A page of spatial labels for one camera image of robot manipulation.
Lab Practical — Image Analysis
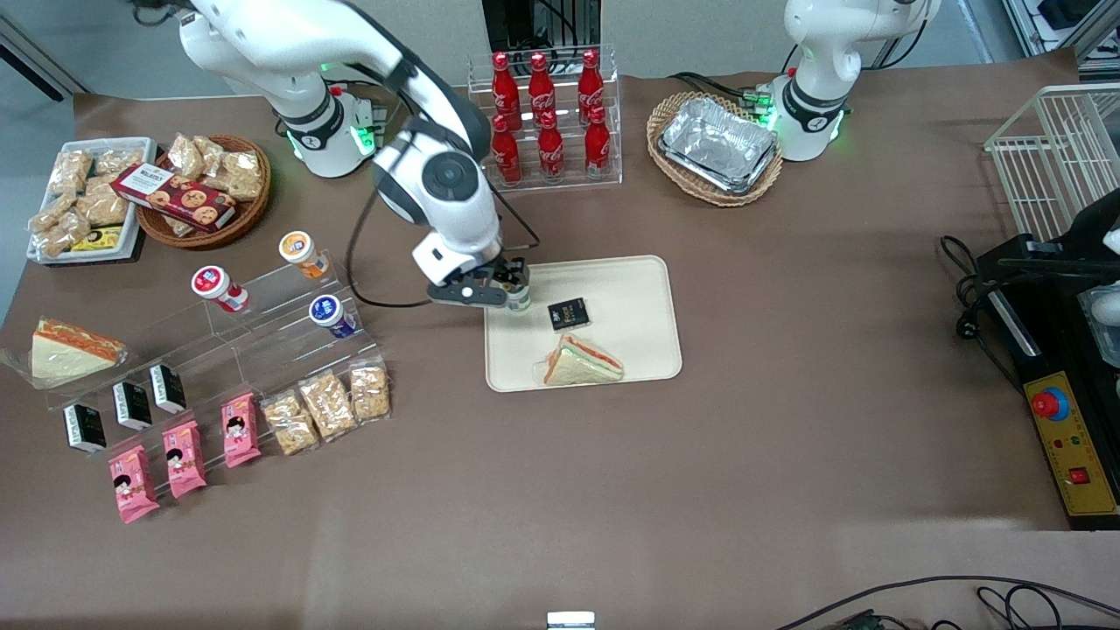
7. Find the aluminium frame rack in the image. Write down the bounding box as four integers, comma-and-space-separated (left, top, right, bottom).
1002, 0, 1120, 62

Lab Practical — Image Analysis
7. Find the red gum bottle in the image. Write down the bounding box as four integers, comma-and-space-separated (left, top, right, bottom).
191, 264, 251, 315

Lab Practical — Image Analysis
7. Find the brown wicker basket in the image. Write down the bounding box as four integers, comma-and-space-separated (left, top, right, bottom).
135, 133, 273, 251

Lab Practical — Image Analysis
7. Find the white wire basket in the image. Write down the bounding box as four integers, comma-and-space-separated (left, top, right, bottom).
983, 82, 1120, 242

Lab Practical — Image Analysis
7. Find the black left arm base cable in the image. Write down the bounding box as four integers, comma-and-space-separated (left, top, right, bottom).
668, 71, 776, 113

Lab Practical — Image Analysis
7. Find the black machine with yellow panel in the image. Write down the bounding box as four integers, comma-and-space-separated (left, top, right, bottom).
975, 233, 1120, 533

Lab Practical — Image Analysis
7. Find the pink snack pack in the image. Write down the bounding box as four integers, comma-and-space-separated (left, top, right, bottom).
220, 391, 263, 470
161, 419, 210, 501
107, 444, 162, 525

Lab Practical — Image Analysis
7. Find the cream plastic serving tray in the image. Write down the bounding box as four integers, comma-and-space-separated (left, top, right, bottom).
484, 255, 683, 394

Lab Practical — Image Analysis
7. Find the black equipment cabinet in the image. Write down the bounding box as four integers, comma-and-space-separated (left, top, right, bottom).
482, 0, 603, 53

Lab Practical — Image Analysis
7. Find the blue gum bottle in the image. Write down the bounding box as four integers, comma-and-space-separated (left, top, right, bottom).
307, 293, 361, 341

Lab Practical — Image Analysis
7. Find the black gum pack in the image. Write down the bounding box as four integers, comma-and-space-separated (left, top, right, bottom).
111, 380, 155, 432
62, 402, 109, 455
148, 362, 188, 416
547, 297, 591, 333

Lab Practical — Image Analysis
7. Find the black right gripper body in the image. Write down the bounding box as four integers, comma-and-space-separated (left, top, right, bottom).
426, 260, 510, 310

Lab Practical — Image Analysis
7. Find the black machine power cable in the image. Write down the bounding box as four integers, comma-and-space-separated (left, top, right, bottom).
938, 234, 1026, 396

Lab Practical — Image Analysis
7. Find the red cola bottle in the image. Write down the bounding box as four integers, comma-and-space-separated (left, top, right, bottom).
491, 114, 524, 188
490, 51, 522, 119
528, 52, 557, 115
577, 48, 606, 110
584, 105, 613, 181
536, 109, 567, 182

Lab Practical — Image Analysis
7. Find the light wicker basket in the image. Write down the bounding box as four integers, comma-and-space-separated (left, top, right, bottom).
646, 90, 786, 209

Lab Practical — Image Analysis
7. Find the silver foil tray stack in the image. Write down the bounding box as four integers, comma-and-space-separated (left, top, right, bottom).
657, 95, 781, 196

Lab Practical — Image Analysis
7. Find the wrapped triangle sandwich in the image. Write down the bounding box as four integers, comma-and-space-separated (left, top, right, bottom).
534, 332, 627, 389
0, 318, 130, 391

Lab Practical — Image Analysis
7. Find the long black cable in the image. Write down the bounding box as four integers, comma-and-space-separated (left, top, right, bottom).
773, 574, 1120, 630

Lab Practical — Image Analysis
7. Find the clear acrylic stepped stand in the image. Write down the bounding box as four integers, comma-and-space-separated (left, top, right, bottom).
40, 252, 389, 493

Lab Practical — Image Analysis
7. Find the clear acrylic bottle rack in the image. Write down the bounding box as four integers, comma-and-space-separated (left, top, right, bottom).
465, 44, 625, 196

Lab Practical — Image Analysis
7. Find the white rectangular plastic bin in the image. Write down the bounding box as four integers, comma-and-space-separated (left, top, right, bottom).
25, 136, 159, 265

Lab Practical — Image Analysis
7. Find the yellow and black pack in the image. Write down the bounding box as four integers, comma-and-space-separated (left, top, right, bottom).
69, 225, 125, 254

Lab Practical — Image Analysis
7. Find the orange gum bottle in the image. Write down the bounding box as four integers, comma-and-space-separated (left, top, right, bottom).
277, 229, 333, 280

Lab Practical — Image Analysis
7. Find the red cookie box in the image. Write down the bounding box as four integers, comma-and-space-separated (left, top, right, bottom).
110, 162, 238, 234

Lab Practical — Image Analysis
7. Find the looped black cable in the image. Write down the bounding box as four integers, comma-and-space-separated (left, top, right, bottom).
975, 584, 1120, 630

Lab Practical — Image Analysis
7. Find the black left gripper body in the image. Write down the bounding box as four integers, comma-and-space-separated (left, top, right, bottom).
1061, 188, 1120, 263

